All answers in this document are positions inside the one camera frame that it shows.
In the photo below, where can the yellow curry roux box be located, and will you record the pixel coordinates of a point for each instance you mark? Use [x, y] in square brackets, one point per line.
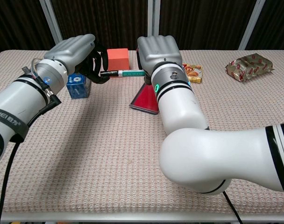
[194, 73]

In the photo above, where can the beige woven table cloth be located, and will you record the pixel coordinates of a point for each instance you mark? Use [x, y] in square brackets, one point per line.
[97, 140]

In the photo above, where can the black marker cap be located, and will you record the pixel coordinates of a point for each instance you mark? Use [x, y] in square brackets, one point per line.
[111, 73]

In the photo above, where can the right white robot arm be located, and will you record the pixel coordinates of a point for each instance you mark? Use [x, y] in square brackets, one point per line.
[202, 151]

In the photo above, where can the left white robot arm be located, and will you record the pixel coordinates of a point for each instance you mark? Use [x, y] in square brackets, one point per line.
[18, 102]

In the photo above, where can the red clear-lidded flat case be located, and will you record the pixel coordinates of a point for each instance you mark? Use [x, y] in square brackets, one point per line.
[145, 100]

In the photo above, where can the white partition post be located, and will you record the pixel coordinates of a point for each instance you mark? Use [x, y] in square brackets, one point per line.
[251, 25]
[153, 18]
[53, 21]

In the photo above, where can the blue rectangular box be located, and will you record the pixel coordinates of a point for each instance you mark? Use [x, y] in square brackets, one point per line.
[79, 89]

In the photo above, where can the gold foil snack bag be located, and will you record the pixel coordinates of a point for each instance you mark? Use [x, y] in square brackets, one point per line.
[249, 67]

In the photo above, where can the orange foam cube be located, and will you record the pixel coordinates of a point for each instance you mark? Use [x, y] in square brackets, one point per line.
[117, 59]

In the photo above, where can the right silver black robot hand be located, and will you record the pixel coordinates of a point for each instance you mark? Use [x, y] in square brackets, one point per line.
[158, 51]

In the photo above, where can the dark brown partition panel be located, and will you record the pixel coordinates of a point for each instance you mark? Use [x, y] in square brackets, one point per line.
[114, 23]
[202, 23]
[277, 23]
[16, 23]

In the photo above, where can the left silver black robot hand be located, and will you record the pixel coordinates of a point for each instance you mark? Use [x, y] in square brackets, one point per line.
[69, 51]

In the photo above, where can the white green marker body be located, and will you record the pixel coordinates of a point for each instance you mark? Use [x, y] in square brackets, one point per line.
[131, 73]

